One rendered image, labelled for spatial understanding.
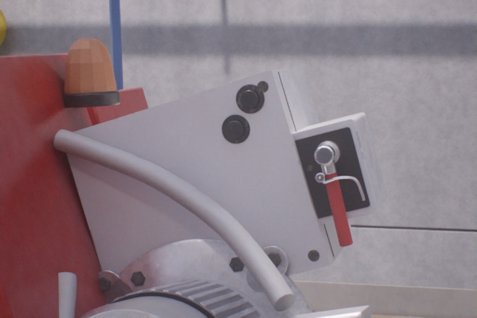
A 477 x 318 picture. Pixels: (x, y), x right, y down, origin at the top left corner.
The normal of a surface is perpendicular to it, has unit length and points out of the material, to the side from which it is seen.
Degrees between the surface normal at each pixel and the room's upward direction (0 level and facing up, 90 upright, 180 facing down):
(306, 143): 90
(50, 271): 71
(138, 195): 90
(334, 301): 90
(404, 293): 90
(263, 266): 47
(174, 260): 81
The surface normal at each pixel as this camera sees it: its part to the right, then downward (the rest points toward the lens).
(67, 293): 0.38, -0.53
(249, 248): -0.21, -0.58
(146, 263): -0.22, -0.07
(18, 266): 0.91, -0.31
